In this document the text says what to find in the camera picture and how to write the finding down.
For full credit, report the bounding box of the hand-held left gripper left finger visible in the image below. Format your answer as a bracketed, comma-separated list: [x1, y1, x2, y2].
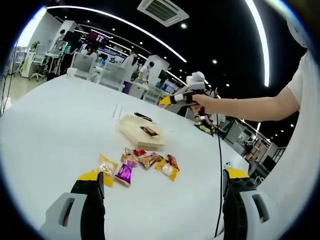
[39, 170, 107, 240]

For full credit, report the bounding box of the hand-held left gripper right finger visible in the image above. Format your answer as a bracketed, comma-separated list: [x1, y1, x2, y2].
[221, 167, 289, 240]

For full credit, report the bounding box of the yellow clear snack packet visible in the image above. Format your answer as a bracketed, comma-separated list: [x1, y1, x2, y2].
[98, 153, 119, 188]

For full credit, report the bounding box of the purple snack packet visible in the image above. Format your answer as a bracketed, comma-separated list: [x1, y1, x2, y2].
[114, 160, 139, 188]

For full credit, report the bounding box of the dark red chocolate bar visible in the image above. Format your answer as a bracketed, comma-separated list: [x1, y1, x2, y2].
[139, 125, 160, 138]

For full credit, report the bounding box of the small gold candy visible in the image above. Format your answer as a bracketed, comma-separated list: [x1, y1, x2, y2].
[120, 153, 139, 164]

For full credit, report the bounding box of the cream hexagonal container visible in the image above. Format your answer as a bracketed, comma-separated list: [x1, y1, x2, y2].
[117, 113, 166, 152]

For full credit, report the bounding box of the red orange snack packet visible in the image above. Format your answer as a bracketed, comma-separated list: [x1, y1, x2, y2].
[166, 154, 181, 169]

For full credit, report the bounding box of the brown gold snack packet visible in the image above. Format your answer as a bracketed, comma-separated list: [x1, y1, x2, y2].
[137, 151, 165, 171]

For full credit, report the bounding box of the yellow white snack packet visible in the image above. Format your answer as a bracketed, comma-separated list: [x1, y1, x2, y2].
[154, 159, 181, 183]

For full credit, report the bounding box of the person's right hand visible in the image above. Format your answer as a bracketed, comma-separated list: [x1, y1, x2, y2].
[192, 94, 222, 116]

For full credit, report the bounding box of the white mesh office chair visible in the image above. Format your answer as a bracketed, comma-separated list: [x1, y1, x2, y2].
[143, 84, 161, 105]
[29, 44, 48, 81]
[99, 62, 127, 91]
[70, 52, 97, 81]

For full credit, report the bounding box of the yellow cloth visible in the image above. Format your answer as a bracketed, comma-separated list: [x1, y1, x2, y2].
[197, 124, 214, 136]

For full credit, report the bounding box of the black oblong device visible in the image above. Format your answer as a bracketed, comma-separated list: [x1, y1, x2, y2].
[134, 111, 153, 122]

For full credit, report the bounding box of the long ceiling light strip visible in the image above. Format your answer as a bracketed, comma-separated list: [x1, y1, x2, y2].
[244, 0, 271, 88]
[46, 5, 188, 63]

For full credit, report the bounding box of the ceiling air conditioner vent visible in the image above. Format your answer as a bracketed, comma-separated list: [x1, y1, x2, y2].
[136, 0, 190, 28]

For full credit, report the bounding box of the person's white shirt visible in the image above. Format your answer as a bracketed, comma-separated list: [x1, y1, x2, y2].
[257, 49, 320, 226]

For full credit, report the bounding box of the white worn device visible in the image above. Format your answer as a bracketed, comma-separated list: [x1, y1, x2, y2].
[286, 14, 309, 49]

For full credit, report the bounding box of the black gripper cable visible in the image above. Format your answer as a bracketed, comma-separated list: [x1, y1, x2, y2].
[213, 113, 225, 237]

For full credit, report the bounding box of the white looped cable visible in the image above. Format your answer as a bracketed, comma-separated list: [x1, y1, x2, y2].
[111, 104, 124, 120]

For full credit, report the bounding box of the dark wall display screen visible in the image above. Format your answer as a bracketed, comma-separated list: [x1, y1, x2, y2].
[87, 31, 111, 45]

